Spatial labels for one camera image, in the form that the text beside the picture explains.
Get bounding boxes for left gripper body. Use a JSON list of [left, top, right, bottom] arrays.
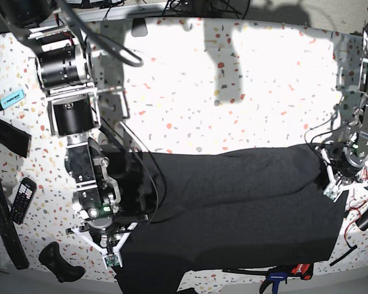
[[317, 145, 368, 196]]

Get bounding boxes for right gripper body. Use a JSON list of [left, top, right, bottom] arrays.
[[66, 214, 149, 256]]

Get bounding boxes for dark grey T-shirt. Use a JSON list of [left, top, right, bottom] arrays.
[[115, 145, 347, 293]]

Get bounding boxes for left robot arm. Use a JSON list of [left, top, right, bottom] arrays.
[[317, 21, 368, 202]]

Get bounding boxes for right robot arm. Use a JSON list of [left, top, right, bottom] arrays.
[[0, 1, 143, 267]]

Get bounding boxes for black game controller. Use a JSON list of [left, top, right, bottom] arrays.
[[39, 241, 86, 283]]

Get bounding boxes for black remote control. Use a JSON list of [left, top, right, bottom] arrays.
[[10, 178, 37, 225]]

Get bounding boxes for long black tube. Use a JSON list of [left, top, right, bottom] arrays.
[[0, 179, 29, 270]]

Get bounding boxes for small black stick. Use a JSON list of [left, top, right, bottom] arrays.
[[329, 245, 358, 266]]

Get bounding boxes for light blue highlighter marker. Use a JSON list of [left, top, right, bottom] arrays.
[[0, 89, 26, 111]]

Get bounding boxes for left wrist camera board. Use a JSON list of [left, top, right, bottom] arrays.
[[323, 183, 342, 203]]

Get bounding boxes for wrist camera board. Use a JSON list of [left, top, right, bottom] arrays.
[[323, 183, 342, 203], [102, 253, 123, 268]]

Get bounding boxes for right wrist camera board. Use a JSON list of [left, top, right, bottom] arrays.
[[102, 253, 123, 268]]

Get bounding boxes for red black wire bundle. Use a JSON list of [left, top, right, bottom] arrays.
[[343, 159, 368, 249]]

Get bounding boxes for black fabric strap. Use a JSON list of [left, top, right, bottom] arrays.
[[0, 111, 32, 159]]

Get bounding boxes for black cables behind table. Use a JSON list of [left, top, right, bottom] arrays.
[[162, 0, 249, 18]]

